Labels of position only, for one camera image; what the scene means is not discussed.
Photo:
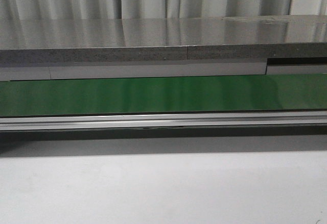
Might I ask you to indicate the green conveyor belt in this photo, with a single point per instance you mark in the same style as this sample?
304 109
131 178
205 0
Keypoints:
163 95

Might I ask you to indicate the grey stone counter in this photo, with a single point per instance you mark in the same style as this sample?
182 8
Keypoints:
139 48

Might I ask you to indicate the aluminium conveyor frame rail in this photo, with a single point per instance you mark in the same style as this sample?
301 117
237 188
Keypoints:
163 120

